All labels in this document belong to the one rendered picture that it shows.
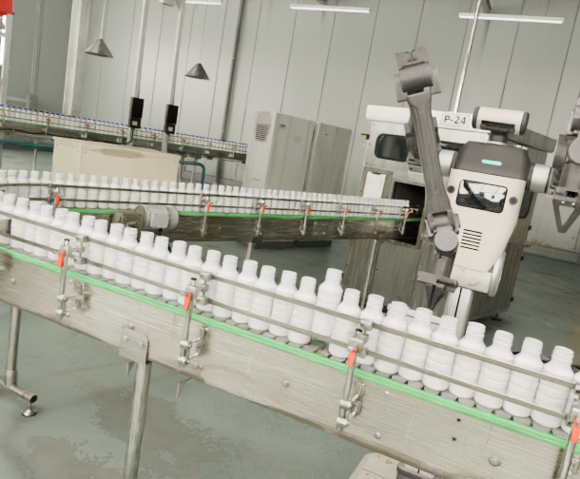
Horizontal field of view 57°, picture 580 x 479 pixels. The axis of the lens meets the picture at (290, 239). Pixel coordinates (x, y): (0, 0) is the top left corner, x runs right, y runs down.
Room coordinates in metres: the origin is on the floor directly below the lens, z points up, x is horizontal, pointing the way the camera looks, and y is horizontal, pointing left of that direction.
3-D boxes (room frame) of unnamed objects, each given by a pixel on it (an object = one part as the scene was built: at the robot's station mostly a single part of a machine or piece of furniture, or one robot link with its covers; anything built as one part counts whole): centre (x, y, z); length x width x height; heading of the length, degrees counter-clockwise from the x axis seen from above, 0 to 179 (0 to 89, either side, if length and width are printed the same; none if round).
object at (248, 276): (1.38, 0.09, 1.08); 0.06 x 0.06 x 0.17
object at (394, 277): (5.58, -1.54, 1.00); 1.60 x 1.30 x 2.00; 138
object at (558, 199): (1.21, -0.60, 1.44); 0.07 x 0.07 x 0.09; 66
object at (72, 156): (5.53, 1.89, 0.59); 1.10 x 0.62 x 1.18; 138
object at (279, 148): (7.79, 0.37, 0.96); 0.82 x 0.50 x 1.91; 138
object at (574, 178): (1.23, -0.61, 1.51); 0.10 x 0.07 x 0.07; 156
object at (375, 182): (5.28, -0.72, 1.22); 0.23 x 0.04 x 0.32; 48
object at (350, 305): (1.26, -0.17, 1.08); 0.06 x 0.06 x 0.17
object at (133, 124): (7.27, 2.33, 1.55); 0.17 x 0.15 x 0.42; 138
